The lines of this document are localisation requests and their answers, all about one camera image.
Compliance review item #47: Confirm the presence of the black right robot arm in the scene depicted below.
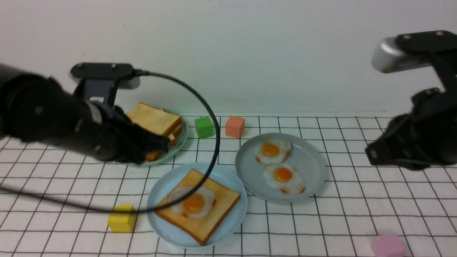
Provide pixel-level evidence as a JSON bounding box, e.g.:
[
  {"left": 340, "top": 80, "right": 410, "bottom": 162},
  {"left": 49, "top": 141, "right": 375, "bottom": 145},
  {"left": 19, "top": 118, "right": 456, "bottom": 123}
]
[{"left": 365, "top": 88, "right": 457, "bottom": 171}]

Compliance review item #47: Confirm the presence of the green cube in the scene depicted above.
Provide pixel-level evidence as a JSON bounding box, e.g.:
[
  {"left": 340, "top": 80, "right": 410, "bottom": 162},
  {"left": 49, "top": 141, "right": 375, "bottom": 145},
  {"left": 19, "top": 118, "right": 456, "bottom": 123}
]
[{"left": 194, "top": 117, "right": 214, "bottom": 139}]

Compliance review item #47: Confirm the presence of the black camera cable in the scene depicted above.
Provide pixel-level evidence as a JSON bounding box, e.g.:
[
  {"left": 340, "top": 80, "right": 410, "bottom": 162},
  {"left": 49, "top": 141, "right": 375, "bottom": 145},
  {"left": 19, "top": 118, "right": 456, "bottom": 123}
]
[{"left": 0, "top": 70, "right": 221, "bottom": 214}]

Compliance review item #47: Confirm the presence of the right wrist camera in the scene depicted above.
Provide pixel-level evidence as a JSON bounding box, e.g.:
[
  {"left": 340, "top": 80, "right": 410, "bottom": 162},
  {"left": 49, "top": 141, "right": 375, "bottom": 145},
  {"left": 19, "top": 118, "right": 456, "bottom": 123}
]
[{"left": 371, "top": 30, "right": 457, "bottom": 91}]

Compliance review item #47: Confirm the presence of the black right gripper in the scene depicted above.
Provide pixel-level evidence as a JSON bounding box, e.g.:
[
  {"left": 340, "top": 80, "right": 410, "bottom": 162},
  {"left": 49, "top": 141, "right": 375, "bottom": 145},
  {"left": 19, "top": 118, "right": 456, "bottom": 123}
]
[{"left": 365, "top": 88, "right": 457, "bottom": 170}]

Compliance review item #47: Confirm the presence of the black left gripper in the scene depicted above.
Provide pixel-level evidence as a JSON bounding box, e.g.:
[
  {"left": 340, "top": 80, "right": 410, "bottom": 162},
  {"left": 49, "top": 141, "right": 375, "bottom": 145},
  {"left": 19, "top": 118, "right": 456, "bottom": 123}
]
[{"left": 85, "top": 101, "right": 170, "bottom": 165}]

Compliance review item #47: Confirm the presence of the light blue plate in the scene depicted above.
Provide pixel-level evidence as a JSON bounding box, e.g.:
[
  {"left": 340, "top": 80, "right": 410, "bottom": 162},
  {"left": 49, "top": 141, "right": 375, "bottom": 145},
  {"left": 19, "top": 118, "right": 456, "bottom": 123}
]
[{"left": 147, "top": 162, "right": 248, "bottom": 249}]

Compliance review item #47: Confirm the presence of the yellow cube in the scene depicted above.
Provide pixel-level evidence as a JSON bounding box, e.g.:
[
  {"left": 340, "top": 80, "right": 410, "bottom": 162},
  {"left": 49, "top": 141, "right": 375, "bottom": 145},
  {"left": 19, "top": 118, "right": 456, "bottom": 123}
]
[{"left": 107, "top": 204, "right": 137, "bottom": 233}]

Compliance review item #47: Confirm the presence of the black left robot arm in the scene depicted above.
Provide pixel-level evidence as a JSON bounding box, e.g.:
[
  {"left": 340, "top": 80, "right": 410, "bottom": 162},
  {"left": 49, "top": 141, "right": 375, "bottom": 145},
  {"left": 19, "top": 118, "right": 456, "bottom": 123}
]
[{"left": 1, "top": 63, "right": 170, "bottom": 165}]

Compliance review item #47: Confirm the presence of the fried egg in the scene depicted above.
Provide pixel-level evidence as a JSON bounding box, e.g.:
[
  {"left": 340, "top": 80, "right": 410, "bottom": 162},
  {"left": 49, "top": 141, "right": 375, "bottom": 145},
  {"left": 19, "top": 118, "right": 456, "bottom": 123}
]
[
  {"left": 263, "top": 163, "right": 306, "bottom": 194},
  {"left": 255, "top": 140, "right": 292, "bottom": 165},
  {"left": 166, "top": 186, "right": 216, "bottom": 218}
]

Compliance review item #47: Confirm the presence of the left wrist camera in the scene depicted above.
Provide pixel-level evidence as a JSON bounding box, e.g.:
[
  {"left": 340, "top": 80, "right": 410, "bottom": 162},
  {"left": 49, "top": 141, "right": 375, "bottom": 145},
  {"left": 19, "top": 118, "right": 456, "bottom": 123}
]
[{"left": 70, "top": 62, "right": 140, "bottom": 107}]

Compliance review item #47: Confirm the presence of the white grid tablecloth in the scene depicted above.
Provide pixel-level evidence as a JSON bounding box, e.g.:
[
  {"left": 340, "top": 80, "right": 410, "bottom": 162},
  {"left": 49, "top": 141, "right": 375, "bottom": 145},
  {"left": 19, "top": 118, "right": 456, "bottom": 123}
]
[{"left": 0, "top": 116, "right": 457, "bottom": 257}]

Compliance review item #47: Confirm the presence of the grey plate with eggs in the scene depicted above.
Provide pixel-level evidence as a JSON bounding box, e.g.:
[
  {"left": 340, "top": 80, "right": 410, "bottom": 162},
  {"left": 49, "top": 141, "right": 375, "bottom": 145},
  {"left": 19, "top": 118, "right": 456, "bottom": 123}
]
[{"left": 235, "top": 133, "right": 327, "bottom": 203}]

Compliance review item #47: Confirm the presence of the orange cube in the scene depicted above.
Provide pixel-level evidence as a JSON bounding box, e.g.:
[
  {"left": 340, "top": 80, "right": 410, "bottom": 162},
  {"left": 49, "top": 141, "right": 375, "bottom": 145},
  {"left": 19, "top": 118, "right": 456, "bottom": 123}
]
[{"left": 225, "top": 116, "right": 245, "bottom": 138}]

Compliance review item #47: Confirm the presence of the pale green bread plate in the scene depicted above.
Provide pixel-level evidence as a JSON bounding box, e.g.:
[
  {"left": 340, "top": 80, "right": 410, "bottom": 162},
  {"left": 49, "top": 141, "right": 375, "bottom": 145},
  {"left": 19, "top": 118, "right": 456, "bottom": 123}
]
[{"left": 141, "top": 109, "right": 188, "bottom": 166}]

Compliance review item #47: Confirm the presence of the pink cube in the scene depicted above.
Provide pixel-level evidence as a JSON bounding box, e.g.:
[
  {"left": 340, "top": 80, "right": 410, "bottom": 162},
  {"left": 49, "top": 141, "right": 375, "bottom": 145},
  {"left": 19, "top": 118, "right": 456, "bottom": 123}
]
[{"left": 371, "top": 233, "right": 406, "bottom": 257}]

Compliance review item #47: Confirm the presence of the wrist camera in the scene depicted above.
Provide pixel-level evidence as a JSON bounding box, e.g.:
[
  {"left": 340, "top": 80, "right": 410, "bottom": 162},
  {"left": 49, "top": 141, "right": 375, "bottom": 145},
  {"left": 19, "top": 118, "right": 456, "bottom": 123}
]
[
  {"left": 371, "top": 30, "right": 457, "bottom": 91},
  {"left": 70, "top": 62, "right": 140, "bottom": 107}
]

